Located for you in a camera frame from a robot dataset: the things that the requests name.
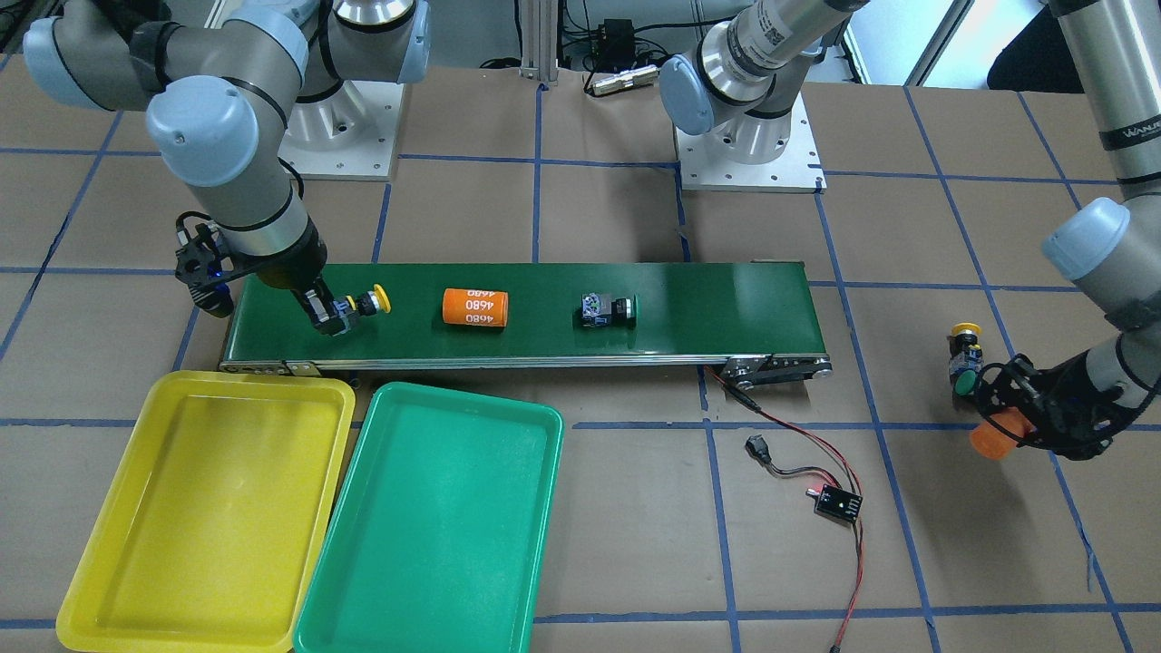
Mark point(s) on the black power adapter box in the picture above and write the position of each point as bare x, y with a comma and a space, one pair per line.
614, 45

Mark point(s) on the green push button switch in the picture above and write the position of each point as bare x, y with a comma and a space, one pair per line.
605, 310

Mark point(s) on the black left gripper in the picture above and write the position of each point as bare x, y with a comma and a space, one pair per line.
1081, 392

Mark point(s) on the yellow plastic tray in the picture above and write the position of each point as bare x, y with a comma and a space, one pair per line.
211, 529

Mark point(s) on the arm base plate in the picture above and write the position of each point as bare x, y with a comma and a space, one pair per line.
348, 134
753, 154

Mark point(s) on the green plastic tray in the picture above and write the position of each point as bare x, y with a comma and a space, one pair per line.
437, 538

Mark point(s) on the plain orange cylinder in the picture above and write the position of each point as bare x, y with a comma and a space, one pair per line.
998, 437

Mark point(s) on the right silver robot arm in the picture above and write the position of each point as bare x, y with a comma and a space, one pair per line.
218, 104

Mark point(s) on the yellow push button switch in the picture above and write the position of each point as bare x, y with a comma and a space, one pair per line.
372, 302

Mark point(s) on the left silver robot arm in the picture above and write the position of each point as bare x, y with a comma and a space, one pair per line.
748, 66

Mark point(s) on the orange cylinder with print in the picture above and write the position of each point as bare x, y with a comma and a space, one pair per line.
468, 307

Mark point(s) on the green conveyor belt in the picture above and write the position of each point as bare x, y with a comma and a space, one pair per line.
754, 322

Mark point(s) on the aluminium frame post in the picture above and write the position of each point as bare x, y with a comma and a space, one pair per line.
540, 40

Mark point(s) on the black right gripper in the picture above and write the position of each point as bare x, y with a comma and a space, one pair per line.
297, 263

